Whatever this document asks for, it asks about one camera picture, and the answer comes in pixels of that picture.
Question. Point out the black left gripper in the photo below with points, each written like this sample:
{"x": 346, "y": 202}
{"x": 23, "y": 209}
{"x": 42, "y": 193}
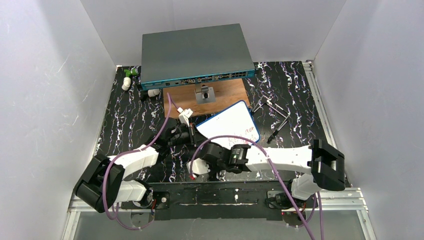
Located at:
{"x": 191, "y": 135}

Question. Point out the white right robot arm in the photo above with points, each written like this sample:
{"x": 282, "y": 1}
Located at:
{"x": 322, "y": 166}

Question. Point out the white and black pipe fitting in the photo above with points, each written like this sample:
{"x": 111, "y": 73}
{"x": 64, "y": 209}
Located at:
{"x": 151, "y": 93}

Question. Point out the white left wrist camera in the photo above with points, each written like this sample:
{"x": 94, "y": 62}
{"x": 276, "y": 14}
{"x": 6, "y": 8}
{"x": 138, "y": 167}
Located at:
{"x": 184, "y": 115}

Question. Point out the aluminium extrusion frame rail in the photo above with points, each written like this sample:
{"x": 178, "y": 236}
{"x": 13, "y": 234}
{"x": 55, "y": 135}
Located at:
{"x": 351, "y": 199}

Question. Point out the blue-framed small whiteboard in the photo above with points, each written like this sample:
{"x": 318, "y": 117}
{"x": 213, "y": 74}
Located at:
{"x": 235, "y": 120}

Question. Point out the metal bracket with black knob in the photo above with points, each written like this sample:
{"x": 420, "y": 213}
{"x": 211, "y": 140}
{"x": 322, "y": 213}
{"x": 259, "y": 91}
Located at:
{"x": 204, "y": 94}

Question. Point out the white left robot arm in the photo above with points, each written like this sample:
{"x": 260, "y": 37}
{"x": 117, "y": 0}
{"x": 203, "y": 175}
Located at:
{"x": 104, "y": 181}

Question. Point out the right aluminium side rail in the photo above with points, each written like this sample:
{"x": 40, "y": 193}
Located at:
{"x": 312, "y": 81}

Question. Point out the grey network switch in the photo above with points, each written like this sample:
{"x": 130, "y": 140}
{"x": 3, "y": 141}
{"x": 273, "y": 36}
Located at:
{"x": 194, "y": 56}

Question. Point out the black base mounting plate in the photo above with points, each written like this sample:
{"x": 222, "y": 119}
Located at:
{"x": 219, "y": 200}

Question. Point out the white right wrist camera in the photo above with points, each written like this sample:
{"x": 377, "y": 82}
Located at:
{"x": 197, "y": 167}

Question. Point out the white pipe elbow fitting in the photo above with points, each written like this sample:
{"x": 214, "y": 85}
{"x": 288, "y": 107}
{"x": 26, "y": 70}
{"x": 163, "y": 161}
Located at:
{"x": 127, "y": 82}

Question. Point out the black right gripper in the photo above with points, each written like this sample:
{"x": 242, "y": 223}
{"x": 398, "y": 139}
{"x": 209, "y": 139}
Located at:
{"x": 205, "y": 153}

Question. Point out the brown wooden board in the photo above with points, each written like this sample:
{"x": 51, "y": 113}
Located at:
{"x": 226, "y": 92}

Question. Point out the green and white pipe fitting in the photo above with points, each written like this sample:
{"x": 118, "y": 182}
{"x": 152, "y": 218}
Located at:
{"x": 129, "y": 73}

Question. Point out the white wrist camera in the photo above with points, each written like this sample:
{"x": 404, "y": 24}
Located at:
{"x": 184, "y": 115}
{"x": 197, "y": 167}

